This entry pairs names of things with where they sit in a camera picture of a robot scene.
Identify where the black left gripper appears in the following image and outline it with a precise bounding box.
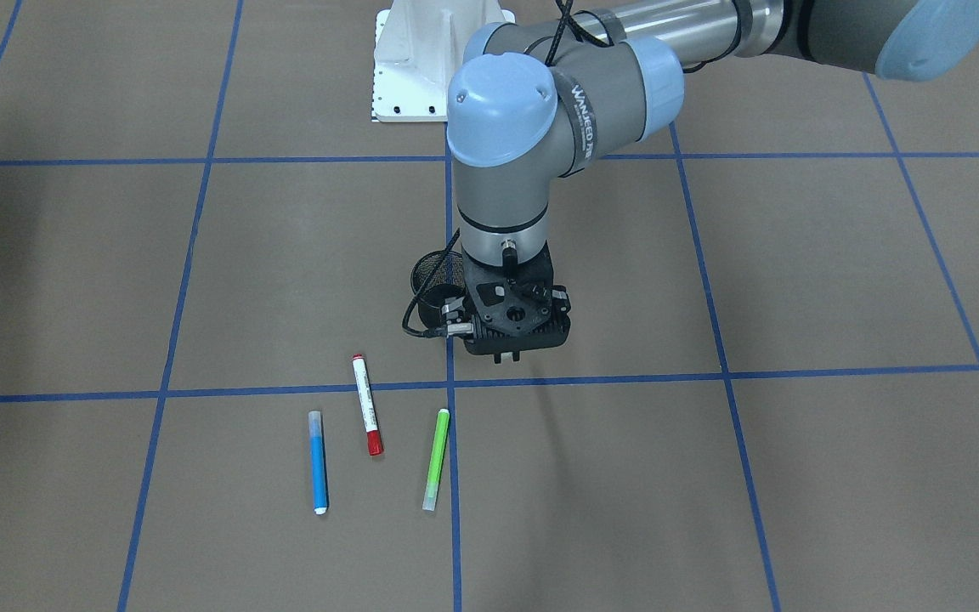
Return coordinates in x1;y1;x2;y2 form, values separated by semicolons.
442;245;571;365

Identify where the green highlighter pen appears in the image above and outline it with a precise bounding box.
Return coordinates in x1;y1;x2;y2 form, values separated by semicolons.
421;408;450;513

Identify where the red white marker pen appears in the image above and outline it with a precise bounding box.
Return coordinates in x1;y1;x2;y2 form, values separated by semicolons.
351;354;384;456

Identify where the blue highlighter pen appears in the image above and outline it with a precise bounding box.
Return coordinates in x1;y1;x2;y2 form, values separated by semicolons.
308;411;330;516

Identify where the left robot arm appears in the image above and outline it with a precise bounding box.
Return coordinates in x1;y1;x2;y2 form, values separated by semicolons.
408;1;979;361

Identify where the black mesh pen holder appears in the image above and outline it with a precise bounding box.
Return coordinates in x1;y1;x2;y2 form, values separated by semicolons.
410;249;466;329

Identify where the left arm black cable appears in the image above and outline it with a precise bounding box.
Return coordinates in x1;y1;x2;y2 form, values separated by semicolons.
402;228;467;339

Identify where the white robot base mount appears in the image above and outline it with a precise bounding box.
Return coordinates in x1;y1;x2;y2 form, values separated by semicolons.
371;1;516;123

